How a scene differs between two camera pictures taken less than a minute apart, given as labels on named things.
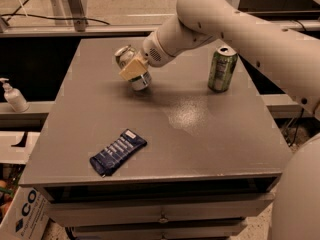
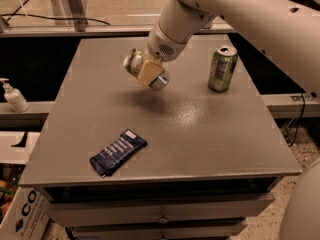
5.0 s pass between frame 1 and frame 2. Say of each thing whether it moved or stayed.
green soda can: stayed
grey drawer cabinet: stayed
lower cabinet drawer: stayed
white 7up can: moved
